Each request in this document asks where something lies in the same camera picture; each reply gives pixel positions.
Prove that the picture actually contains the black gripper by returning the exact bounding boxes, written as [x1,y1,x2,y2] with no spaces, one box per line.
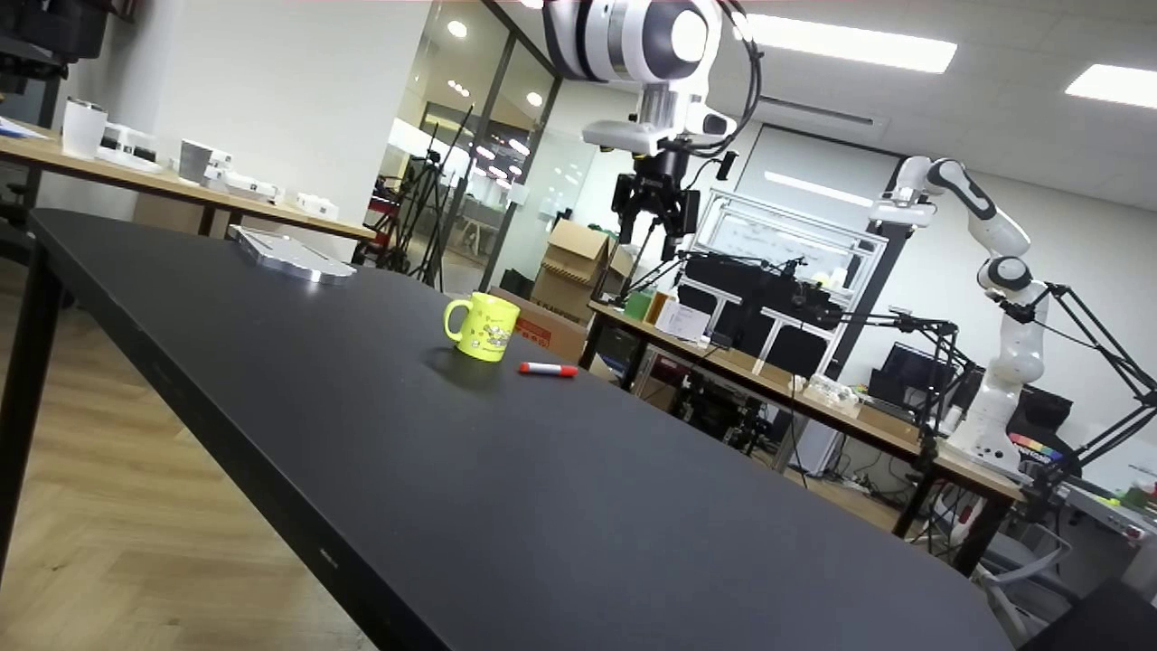
[612,161,705,265]

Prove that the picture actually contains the red marker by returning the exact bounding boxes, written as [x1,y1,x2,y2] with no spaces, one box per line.
[517,357,581,382]

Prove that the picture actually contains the yellow ceramic mug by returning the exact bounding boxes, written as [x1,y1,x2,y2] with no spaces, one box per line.
[436,288,526,365]

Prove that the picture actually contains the stacked brown cardboard boxes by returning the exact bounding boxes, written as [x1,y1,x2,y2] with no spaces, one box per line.
[527,220,615,326]

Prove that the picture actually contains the cardboard box with red label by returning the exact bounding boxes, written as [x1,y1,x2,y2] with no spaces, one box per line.
[510,291,594,365]

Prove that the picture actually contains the whiteboard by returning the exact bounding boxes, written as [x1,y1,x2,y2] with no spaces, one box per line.
[715,118,908,287]

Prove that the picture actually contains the long wooden desk black legs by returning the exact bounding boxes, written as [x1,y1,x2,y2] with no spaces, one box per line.
[587,301,1027,580]

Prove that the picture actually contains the black tripod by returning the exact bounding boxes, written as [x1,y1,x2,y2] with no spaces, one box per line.
[392,149,477,288]

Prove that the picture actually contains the ceiling light panel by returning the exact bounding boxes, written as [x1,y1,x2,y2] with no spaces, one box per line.
[729,9,961,78]
[1060,62,1157,117]

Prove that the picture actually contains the silver metal mounting plate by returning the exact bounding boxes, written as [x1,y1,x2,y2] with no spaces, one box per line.
[226,220,357,288]

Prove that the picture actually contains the wooden desk with white boxes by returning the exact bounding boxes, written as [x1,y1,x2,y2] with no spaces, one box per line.
[0,126,381,244]

